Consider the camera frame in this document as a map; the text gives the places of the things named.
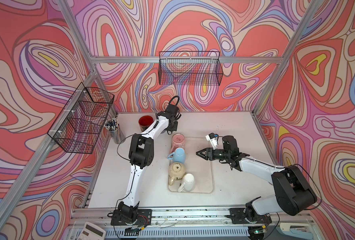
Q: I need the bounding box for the black mug red inside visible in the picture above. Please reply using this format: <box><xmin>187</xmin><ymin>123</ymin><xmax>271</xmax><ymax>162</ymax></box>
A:
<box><xmin>138</xmin><ymin>115</ymin><xmax>154</xmax><ymax>132</ymax></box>

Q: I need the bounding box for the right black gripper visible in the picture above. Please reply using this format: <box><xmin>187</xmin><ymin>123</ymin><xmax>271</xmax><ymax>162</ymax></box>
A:
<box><xmin>196</xmin><ymin>147</ymin><xmax>230</xmax><ymax>161</ymax></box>

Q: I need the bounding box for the beige teapot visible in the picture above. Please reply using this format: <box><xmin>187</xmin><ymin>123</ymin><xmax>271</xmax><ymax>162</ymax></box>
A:
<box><xmin>168</xmin><ymin>162</ymin><xmax>186</xmax><ymax>186</ymax></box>

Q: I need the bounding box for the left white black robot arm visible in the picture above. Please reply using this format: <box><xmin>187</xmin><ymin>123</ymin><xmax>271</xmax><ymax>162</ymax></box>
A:
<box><xmin>116</xmin><ymin>104</ymin><xmax>181</xmax><ymax>222</ymax></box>

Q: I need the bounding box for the back black wire basket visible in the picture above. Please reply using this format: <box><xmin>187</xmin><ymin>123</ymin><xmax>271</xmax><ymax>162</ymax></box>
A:
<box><xmin>158</xmin><ymin>50</ymin><xmax>223</xmax><ymax>86</ymax></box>

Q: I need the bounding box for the pink mug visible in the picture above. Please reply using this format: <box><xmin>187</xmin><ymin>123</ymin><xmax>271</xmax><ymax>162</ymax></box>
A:
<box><xmin>170</xmin><ymin>134</ymin><xmax>185</xmax><ymax>153</ymax></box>

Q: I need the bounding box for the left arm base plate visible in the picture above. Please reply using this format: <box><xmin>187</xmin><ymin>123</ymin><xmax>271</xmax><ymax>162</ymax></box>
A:
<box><xmin>107</xmin><ymin>209</ymin><xmax>152</xmax><ymax>227</ymax></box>

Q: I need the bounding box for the white calculator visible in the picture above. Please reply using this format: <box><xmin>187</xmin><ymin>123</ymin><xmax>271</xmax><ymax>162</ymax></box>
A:
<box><xmin>76</xmin><ymin>222</ymin><xmax>107</xmax><ymax>240</ymax></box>

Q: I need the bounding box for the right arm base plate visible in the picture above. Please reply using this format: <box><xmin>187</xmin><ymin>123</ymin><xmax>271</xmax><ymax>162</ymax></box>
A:
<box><xmin>226</xmin><ymin>208</ymin><xmax>272</xmax><ymax>225</ymax></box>

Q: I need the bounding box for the light blue mug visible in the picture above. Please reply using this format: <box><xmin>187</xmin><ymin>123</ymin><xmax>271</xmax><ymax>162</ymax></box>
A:
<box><xmin>167</xmin><ymin>148</ymin><xmax>186</xmax><ymax>164</ymax></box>

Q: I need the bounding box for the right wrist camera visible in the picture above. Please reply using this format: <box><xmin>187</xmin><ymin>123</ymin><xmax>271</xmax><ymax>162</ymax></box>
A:
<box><xmin>205</xmin><ymin>133</ymin><xmax>219</xmax><ymax>150</ymax></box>

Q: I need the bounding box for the black wire basket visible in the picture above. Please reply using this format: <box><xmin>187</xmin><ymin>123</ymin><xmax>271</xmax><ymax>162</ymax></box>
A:
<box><xmin>47</xmin><ymin>83</ymin><xmax>115</xmax><ymax>154</ymax></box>
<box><xmin>158</xmin><ymin>50</ymin><xmax>223</xmax><ymax>86</ymax></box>

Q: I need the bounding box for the left black wire basket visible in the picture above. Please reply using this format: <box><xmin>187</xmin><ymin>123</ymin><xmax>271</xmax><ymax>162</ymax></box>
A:
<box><xmin>47</xmin><ymin>83</ymin><xmax>115</xmax><ymax>154</ymax></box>

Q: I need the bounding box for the white mug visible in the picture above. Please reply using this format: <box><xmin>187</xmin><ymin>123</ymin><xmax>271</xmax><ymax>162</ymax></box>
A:
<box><xmin>177</xmin><ymin>173</ymin><xmax>195</xmax><ymax>193</ymax></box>

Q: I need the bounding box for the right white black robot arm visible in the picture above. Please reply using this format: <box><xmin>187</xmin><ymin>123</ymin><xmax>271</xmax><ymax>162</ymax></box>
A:
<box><xmin>196</xmin><ymin>133</ymin><xmax>317</xmax><ymax>223</ymax></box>

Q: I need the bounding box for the metal cup of pens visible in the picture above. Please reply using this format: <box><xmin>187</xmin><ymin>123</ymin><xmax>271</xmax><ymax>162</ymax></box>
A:
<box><xmin>104</xmin><ymin>118</ymin><xmax>125</xmax><ymax>144</ymax></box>

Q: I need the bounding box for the beige serving tray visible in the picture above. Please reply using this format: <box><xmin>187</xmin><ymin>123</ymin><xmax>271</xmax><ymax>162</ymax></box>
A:
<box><xmin>184</xmin><ymin>137</ymin><xmax>214</xmax><ymax>194</ymax></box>

